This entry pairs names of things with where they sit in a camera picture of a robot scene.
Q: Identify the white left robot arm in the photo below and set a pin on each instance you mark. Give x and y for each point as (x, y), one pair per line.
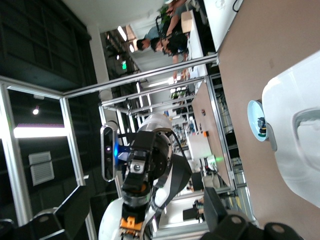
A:
(155, 122)

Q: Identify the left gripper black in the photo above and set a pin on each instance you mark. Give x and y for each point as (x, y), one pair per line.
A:
(160, 160)

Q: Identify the person in black shirt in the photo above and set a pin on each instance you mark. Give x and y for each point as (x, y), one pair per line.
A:
(175, 43)

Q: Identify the person in grey shirt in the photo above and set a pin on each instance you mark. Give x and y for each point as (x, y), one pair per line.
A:
(150, 37)

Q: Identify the aluminium frame cage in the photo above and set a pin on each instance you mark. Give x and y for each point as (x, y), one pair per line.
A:
(140, 73)

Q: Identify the light blue round plate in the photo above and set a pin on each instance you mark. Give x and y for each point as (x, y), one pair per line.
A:
(253, 117)

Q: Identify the white wall vent grille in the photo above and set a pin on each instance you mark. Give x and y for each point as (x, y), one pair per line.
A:
(41, 168)

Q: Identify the brown background table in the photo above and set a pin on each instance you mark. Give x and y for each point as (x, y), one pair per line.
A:
(207, 120)

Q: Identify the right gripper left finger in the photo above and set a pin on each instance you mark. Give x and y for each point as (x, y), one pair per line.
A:
(72, 215)

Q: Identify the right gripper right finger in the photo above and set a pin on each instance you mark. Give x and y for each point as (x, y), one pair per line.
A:
(216, 215)

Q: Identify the white lidded lunch box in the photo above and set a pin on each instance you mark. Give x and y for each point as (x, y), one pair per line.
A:
(295, 150)

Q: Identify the long ceiling light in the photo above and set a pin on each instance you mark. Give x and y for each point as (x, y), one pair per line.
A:
(40, 132)

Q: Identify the green exit sign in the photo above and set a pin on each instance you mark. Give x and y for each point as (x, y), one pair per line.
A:
(123, 67)

